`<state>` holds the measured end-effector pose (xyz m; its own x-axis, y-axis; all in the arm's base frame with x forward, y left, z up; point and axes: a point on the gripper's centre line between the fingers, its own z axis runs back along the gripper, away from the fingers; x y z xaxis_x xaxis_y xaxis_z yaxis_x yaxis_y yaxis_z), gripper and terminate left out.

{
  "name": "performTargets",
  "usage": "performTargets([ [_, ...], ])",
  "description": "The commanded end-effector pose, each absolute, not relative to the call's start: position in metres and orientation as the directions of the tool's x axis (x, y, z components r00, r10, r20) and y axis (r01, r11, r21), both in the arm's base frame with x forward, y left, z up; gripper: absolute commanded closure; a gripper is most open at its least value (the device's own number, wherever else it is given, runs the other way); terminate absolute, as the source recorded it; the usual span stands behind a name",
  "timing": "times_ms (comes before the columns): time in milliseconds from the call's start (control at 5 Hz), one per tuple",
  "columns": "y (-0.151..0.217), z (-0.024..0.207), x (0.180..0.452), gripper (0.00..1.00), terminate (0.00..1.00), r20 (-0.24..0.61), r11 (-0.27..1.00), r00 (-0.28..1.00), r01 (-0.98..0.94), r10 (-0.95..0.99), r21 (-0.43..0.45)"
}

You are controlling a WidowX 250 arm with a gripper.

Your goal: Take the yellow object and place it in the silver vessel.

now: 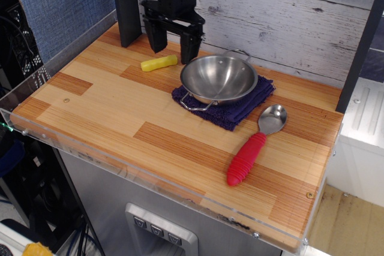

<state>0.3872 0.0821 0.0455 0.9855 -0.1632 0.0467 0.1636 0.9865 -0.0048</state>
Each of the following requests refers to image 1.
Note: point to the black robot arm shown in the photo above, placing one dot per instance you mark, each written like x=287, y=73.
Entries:
x=175, y=16

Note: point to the clear acrylic edge guard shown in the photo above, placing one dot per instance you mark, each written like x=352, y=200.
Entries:
x=103, y=105

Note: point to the silver button panel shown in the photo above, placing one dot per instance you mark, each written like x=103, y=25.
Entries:
x=155, y=235

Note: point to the black plastic crate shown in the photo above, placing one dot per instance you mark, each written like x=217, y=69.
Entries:
x=19, y=53

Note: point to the stainless steel cabinet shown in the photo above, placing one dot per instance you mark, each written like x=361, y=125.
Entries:
x=104, y=192

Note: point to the silver steel bowl with handles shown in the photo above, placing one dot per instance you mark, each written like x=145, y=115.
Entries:
x=217, y=80

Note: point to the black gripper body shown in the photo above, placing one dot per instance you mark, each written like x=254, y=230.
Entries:
x=177, y=16

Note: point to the yellow object bottom left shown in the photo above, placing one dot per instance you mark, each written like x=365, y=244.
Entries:
x=36, y=249

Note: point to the purple folded cloth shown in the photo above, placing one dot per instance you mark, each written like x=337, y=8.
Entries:
x=230, y=115

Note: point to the dark grey left post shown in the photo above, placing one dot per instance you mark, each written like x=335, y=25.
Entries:
x=128, y=16

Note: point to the dark grey right post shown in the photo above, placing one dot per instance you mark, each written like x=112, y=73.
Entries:
x=360, y=55

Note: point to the spoon with red handle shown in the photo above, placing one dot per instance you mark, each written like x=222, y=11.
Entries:
x=272, y=120

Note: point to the blue fabric partition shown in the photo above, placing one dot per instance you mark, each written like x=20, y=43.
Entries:
x=63, y=28

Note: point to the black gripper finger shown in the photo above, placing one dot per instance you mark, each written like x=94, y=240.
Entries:
x=157, y=35
x=190, y=45

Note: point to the yellow plastic block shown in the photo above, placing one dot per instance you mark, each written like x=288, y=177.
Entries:
x=154, y=64

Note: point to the dark grey post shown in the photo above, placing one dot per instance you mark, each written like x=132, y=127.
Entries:
x=128, y=16
x=360, y=55

